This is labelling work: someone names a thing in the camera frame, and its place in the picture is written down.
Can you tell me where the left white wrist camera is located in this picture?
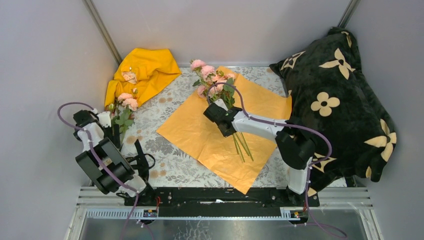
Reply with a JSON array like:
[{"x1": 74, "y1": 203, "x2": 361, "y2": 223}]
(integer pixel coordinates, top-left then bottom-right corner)
[{"x1": 92, "y1": 108, "x2": 112, "y2": 128}]

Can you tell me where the black floral plush blanket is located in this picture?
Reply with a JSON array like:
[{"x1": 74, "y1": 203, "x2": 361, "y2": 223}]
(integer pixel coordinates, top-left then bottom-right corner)
[{"x1": 270, "y1": 27, "x2": 397, "y2": 196}]

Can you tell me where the black strap bundle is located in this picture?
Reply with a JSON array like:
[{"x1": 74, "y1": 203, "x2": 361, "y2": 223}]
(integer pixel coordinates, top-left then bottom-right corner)
[{"x1": 123, "y1": 139, "x2": 156, "y2": 181}]

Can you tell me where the orange wrapping paper sheet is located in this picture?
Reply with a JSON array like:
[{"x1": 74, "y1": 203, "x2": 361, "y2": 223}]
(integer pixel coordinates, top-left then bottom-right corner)
[{"x1": 157, "y1": 67, "x2": 291, "y2": 193}]

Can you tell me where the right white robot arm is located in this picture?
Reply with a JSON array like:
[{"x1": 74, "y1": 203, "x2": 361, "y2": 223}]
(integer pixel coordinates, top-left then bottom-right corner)
[{"x1": 203, "y1": 103, "x2": 316, "y2": 206}]

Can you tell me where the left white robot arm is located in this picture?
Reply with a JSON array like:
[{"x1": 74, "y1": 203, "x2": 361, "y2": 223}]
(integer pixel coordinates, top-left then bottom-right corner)
[{"x1": 73, "y1": 110, "x2": 155, "y2": 206}]

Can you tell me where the yellow cloth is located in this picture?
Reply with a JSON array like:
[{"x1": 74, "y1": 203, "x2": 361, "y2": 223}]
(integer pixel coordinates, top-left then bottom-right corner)
[{"x1": 104, "y1": 48, "x2": 182, "y2": 107}]

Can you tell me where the pink fake flower stem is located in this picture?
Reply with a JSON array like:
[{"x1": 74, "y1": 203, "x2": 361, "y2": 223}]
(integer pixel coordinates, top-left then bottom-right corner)
[{"x1": 105, "y1": 93, "x2": 138, "y2": 148}]

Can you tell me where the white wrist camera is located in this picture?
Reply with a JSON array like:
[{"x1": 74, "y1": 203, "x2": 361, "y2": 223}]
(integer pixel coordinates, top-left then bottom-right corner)
[
  {"x1": 213, "y1": 98, "x2": 228, "y2": 111},
  {"x1": 92, "y1": 108, "x2": 112, "y2": 128}
]

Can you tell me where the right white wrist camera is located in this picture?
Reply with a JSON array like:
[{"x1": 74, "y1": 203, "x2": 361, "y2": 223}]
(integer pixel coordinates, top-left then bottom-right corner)
[{"x1": 213, "y1": 98, "x2": 228, "y2": 111}]

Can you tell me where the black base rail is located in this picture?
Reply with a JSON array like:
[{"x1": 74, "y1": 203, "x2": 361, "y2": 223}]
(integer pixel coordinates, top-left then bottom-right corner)
[{"x1": 116, "y1": 187, "x2": 320, "y2": 218}]

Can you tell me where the pink fake flower bunch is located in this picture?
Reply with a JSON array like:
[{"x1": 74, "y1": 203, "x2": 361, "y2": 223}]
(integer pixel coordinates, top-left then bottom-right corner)
[{"x1": 190, "y1": 59, "x2": 254, "y2": 163}]

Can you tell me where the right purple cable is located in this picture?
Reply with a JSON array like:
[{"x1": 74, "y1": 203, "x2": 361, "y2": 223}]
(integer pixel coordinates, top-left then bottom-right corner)
[{"x1": 205, "y1": 81, "x2": 348, "y2": 239}]

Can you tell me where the purple cable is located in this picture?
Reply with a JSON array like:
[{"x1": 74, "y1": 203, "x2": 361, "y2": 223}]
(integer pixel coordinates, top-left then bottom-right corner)
[
  {"x1": 56, "y1": 101, "x2": 142, "y2": 240},
  {"x1": 205, "y1": 81, "x2": 348, "y2": 239}
]

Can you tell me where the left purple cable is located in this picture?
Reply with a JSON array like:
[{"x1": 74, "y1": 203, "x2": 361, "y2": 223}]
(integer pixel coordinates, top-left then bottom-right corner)
[{"x1": 56, "y1": 101, "x2": 142, "y2": 240}]

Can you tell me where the floral patterned tablecloth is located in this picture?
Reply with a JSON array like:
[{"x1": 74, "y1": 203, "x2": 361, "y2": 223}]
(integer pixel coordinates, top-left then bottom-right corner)
[{"x1": 94, "y1": 66, "x2": 347, "y2": 189}]

